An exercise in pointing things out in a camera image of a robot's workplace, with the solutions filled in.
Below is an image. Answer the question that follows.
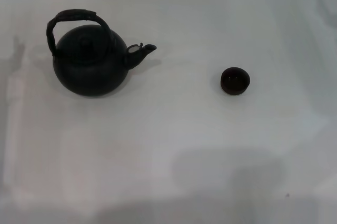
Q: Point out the dark brown small teacup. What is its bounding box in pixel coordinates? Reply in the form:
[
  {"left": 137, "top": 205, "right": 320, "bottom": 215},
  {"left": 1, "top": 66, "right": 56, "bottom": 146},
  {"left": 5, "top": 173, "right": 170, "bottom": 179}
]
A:
[{"left": 220, "top": 66, "right": 251, "bottom": 95}]

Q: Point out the black round teapot with handle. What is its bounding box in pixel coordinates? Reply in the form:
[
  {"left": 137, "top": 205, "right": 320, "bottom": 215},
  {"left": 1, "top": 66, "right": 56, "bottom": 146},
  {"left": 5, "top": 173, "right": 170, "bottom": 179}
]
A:
[{"left": 46, "top": 8, "right": 157, "bottom": 97}]

